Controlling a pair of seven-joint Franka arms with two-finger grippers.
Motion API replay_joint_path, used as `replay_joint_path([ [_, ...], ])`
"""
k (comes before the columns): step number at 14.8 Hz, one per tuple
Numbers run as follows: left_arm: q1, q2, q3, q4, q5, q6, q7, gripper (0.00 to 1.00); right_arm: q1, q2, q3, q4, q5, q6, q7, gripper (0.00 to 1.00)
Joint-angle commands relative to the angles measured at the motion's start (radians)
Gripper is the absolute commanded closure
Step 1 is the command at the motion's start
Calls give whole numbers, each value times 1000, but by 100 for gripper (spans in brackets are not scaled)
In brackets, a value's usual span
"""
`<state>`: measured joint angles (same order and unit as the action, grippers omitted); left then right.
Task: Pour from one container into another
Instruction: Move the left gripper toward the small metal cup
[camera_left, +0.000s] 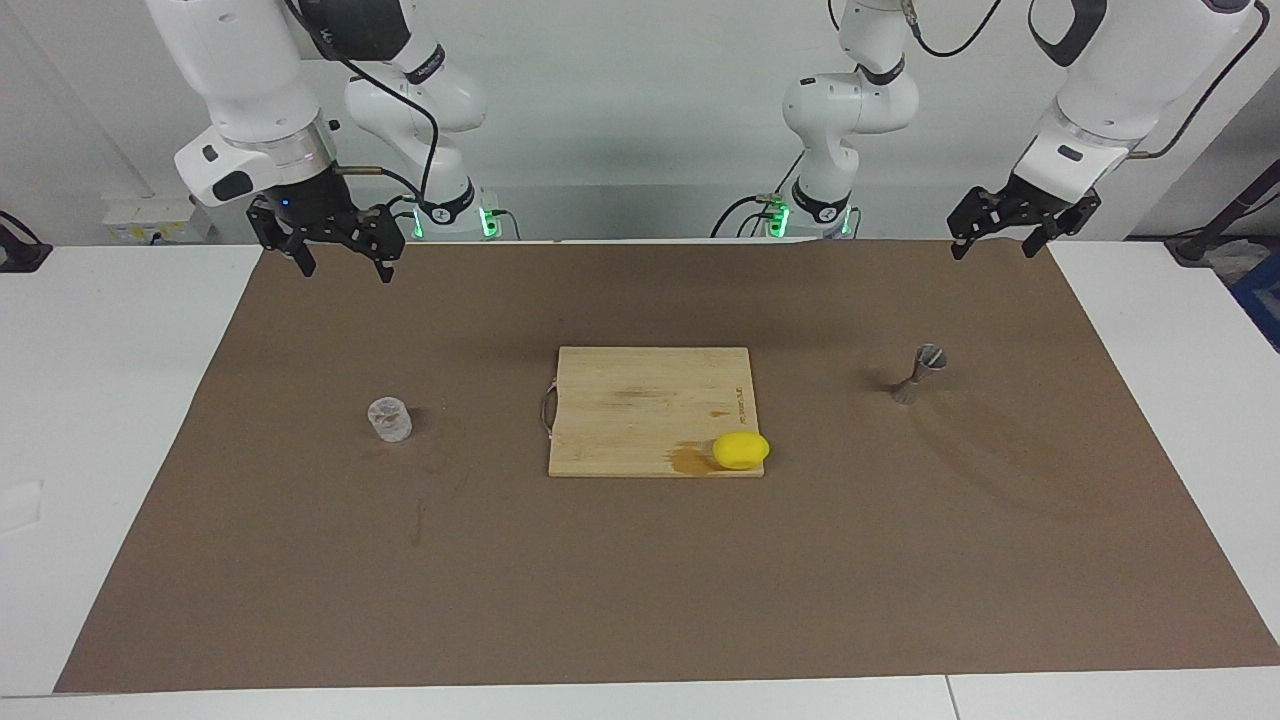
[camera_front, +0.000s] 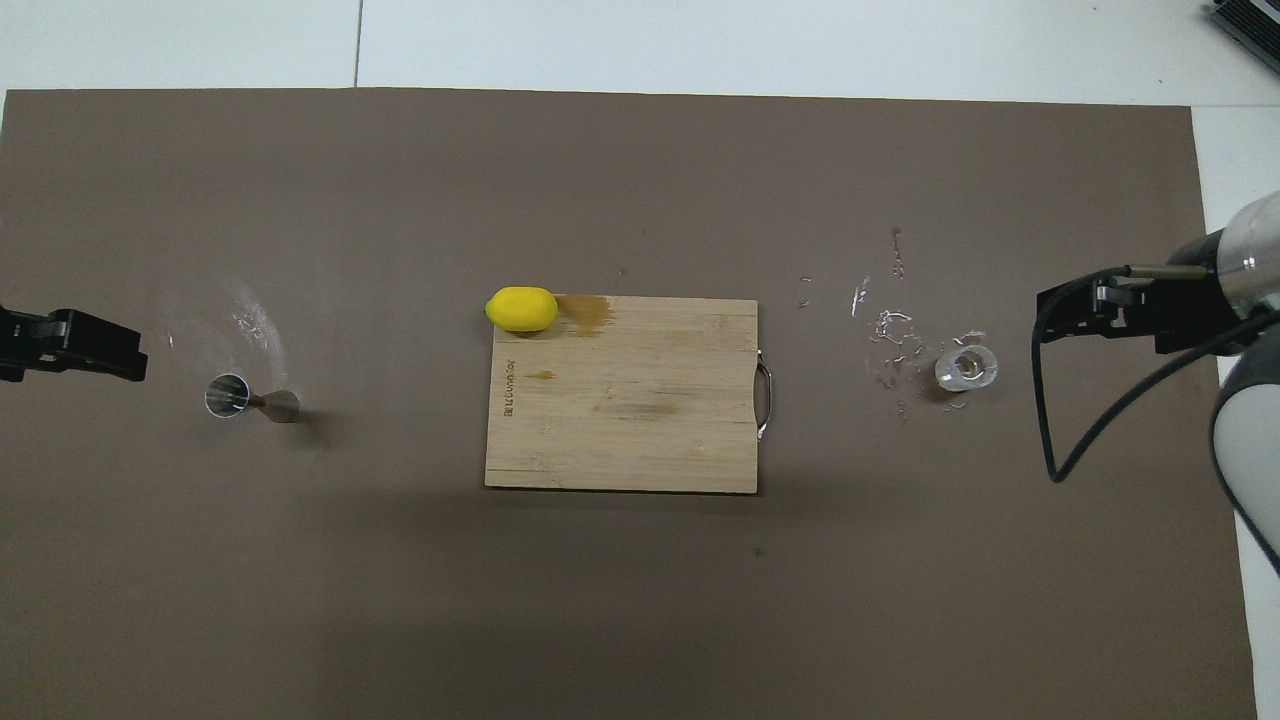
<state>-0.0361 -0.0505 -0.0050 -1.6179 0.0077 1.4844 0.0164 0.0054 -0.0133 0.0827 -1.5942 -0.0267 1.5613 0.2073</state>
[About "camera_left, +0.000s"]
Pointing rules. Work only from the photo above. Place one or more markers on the brown table mat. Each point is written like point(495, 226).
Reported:
point(640, 580)

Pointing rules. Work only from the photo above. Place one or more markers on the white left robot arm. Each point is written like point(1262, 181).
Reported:
point(850, 100)

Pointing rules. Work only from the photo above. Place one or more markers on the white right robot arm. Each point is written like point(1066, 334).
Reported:
point(240, 60)

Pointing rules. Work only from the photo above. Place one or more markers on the white wall socket box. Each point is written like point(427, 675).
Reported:
point(150, 215)

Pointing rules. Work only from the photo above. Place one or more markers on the wooden cutting board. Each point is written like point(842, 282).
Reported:
point(640, 410)

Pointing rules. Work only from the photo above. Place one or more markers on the clear glass cup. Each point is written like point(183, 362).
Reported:
point(389, 420)

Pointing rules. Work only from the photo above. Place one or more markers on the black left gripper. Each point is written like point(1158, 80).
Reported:
point(1045, 205)

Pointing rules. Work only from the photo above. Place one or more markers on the metal jigger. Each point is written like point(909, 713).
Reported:
point(912, 390)

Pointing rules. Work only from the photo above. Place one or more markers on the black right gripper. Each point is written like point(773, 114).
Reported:
point(310, 200)

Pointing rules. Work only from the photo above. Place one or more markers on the black clamp base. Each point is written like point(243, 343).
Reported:
point(20, 255)

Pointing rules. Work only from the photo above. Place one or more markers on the yellow lemon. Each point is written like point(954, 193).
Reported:
point(740, 451)

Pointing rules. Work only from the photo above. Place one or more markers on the black stand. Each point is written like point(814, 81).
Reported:
point(1195, 245)

